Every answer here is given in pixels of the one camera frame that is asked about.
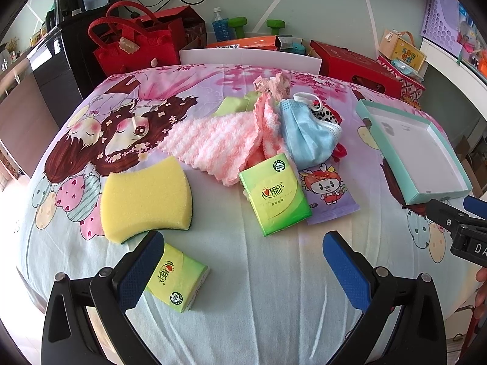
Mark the purple baby wipes pack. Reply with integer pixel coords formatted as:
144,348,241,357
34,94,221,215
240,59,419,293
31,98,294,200
299,160,360,225

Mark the small green tissue pack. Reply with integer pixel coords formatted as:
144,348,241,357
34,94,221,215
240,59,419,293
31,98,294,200
147,243,210,313

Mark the blue face mask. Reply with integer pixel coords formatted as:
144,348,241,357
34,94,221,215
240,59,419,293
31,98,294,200
278,92,342,171

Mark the leopard print scrunchie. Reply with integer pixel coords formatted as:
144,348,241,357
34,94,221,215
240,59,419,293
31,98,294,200
312,105,342,125

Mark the yellow green sponge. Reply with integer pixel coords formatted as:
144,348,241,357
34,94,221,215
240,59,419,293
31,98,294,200
100,157,192,244

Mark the pink lace scrunchie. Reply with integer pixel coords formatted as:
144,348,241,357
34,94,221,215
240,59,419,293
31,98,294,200
254,73,291,101

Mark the pink white fluffy towel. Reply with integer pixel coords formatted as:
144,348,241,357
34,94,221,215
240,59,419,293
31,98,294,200
158,93,287,187

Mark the green microfiber cloth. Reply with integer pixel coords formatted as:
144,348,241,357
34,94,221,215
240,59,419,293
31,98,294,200
213,91,261,116

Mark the person's right hand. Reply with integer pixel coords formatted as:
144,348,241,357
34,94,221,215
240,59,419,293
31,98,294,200
473,268,487,320

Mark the teal white shallow box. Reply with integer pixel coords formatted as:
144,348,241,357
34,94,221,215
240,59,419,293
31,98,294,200
356,99,472,205

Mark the red flower hair clip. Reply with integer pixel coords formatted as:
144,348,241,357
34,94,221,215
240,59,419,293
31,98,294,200
331,143,348,162

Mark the red white patterned box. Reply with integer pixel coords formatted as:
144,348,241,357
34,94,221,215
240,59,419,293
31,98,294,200
377,55,425,110

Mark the white curved desk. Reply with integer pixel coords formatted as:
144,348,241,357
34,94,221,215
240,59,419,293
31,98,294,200
420,39,487,119

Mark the blue wipes packet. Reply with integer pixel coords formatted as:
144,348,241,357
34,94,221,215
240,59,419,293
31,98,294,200
391,59,423,82

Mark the yellow gift carry box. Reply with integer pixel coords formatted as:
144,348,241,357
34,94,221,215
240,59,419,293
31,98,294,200
379,29,426,72

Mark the purple perforated basket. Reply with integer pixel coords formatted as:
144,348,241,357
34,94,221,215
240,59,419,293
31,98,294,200
421,0,462,58

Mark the large red gift box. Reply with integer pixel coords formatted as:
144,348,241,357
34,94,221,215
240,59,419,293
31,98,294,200
310,40,402,99

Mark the cartoon printed bed sheet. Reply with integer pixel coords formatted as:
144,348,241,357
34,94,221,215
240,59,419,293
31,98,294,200
19,64,478,364

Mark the white storage box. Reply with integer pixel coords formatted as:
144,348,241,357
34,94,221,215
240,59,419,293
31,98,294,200
179,37,322,74

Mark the teal toy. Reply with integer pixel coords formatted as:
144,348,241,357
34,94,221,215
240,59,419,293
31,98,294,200
278,37,306,55

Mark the orange cardboard box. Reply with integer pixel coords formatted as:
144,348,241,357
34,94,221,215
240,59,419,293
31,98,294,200
206,36,281,51

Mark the green dumbbell right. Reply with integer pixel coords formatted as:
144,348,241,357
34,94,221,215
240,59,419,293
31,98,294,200
266,19,286,36

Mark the green dumbbell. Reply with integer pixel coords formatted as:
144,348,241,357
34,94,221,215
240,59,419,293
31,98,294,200
228,16,248,39
266,19,286,36

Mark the black cabinet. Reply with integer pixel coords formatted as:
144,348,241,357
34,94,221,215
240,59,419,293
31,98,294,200
27,15,107,127

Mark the green dumbbell left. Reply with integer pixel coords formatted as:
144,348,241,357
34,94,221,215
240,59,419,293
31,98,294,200
228,16,248,39

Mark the blue water bottle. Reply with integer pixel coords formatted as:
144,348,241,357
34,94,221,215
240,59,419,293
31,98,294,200
211,7,231,42

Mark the red felt handbag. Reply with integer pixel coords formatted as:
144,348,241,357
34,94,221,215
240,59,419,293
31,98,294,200
87,1,187,77

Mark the dark red open box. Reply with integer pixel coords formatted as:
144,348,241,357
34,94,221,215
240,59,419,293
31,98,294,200
154,6,207,50

